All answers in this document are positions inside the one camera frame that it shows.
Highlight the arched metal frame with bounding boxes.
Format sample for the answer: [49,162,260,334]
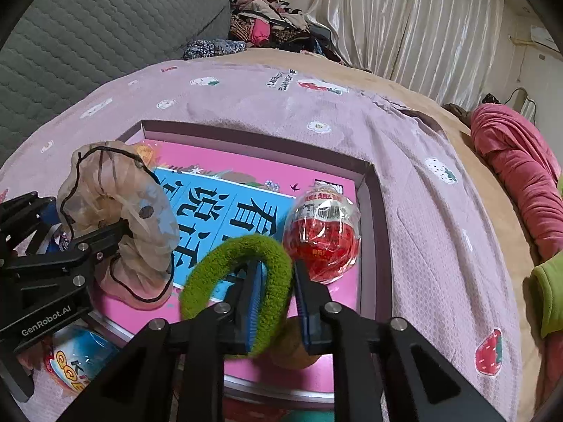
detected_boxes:
[504,87,538,126]

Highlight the beige mesh scrunchie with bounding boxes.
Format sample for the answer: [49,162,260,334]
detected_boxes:
[57,141,181,311]

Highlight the cream satin curtain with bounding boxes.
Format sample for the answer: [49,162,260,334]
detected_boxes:
[303,0,506,106]

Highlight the pile of clothes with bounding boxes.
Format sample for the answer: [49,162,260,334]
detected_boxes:
[229,0,344,60]

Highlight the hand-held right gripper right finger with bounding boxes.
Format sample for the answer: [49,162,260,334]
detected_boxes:
[294,258,506,422]

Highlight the green fleece cloth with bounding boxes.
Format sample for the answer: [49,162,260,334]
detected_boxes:
[530,176,563,339]

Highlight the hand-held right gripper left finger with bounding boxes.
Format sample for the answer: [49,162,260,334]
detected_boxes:
[57,260,265,422]

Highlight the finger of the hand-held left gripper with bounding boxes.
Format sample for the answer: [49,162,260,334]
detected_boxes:
[0,192,60,258]
[0,220,133,300]

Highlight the pink strawberry printed blanket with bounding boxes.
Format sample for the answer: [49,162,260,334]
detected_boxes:
[0,59,524,422]

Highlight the grey quilted sofa cover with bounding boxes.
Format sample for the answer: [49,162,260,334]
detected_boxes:
[0,0,234,163]

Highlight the pink picture book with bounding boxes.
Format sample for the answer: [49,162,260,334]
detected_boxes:
[99,138,363,394]

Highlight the bread packet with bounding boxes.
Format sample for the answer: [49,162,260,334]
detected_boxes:
[268,316,324,370]

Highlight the dark brown cloth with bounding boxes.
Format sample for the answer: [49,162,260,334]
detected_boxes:
[442,103,473,129]

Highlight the green fuzzy scrunchie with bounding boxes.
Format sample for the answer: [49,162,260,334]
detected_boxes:
[178,235,295,359]

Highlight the purple cardboard tray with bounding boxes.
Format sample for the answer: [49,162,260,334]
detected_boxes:
[94,119,392,405]

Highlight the blue patterned cloth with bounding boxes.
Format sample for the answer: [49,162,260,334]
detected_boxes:
[182,39,247,60]

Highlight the pink fleece blanket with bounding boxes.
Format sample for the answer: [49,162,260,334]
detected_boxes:
[470,103,563,261]

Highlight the white air conditioner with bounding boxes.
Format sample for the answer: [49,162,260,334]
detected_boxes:
[530,24,561,51]

